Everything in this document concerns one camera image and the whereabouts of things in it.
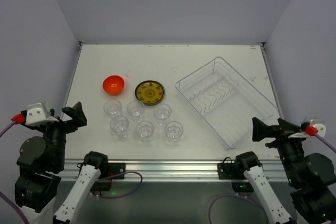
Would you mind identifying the orange bowl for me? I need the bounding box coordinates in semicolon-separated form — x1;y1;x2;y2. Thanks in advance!
102;75;124;95

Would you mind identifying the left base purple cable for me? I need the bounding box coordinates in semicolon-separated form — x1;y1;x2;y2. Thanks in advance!
90;170;143;199

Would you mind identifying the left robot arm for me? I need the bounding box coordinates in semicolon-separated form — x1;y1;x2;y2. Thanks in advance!
15;102;108;223

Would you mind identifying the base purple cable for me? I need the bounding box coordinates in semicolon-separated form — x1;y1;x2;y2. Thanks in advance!
90;170;143;199
208;194;270;224

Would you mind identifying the white wire dish rack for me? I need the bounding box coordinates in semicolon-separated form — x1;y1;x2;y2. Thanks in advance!
175;57;278;149

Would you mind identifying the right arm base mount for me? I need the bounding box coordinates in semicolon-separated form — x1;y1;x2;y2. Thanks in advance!
217;157;245;180

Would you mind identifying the yellow patterned plate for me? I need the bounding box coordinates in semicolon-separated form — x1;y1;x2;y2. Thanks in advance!
134;80;165;106

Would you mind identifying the aluminium mounting rail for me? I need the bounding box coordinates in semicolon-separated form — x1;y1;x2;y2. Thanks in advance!
59;159;287;183

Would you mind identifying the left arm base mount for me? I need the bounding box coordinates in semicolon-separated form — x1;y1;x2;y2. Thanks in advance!
77;162;126;180

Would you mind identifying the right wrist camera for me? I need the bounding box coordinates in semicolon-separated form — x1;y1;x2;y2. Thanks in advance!
289;118;327;138

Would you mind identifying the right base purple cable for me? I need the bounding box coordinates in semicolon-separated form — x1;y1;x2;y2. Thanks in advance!
208;194;270;224

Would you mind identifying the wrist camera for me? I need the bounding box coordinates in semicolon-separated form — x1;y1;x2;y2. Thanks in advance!
25;101;59;126
289;118;327;138

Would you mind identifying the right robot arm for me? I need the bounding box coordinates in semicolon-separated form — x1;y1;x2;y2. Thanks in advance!
234;117;335;223

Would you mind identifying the clear glass cup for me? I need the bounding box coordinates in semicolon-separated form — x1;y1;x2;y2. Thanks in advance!
135;121;155;143
153;103;172;126
103;100;122;118
164;121;184;143
110;115;129;137
127;101;145;123

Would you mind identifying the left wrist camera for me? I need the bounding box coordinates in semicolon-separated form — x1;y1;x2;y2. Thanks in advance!
25;101;59;126

